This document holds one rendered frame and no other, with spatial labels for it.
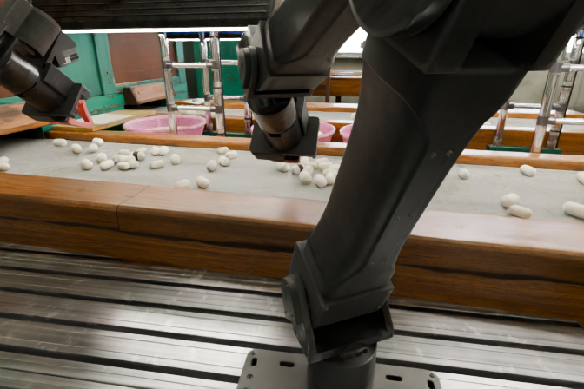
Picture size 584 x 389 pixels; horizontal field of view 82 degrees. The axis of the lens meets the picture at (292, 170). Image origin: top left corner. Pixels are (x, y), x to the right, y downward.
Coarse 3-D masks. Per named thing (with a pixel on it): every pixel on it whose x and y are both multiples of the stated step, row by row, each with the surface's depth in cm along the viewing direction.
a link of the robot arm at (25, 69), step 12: (0, 36) 50; (12, 36) 50; (0, 48) 50; (12, 48) 50; (24, 48) 51; (0, 60) 49; (12, 60) 49; (24, 60) 52; (0, 72) 49; (12, 72) 50; (24, 72) 51; (36, 72) 53; (0, 84) 51; (12, 84) 51; (24, 84) 52
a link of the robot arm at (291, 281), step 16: (288, 288) 29; (304, 288) 29; (288, 304) 29; (304, 304) 28; (384, 304) 30; (304, 320) 28; (352, 320) 31; (368, 320) 31; (384, 320) 30; (304, 336) 28; (320, 336) 29; (336, 336) 29; (352, 336) 29; (368, 336) 29; (384, 336) 30; (304, 352) 28; (320, 352) 28; (336, 352) 28
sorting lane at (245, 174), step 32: (32, 160) 83; (64, 160) 83; (96, 160) 83; (192, 160) 83; (256, 160) 83; (256, 192) 64; (288, 192) 64; (320, 192) 64; (448, 192) 64; (480, 192) 64; (512, 192) 64; (544, 192) 64; (576, 192) 64
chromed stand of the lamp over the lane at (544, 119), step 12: (552, 72) 75; (552, 84) 76; (552, 96) 77; (540, 108) 79; (540, 120) 79; (552, 120) 78; (564, 120) 78; (576, 120) 78; (540, 132) 80; (540, 144) 80
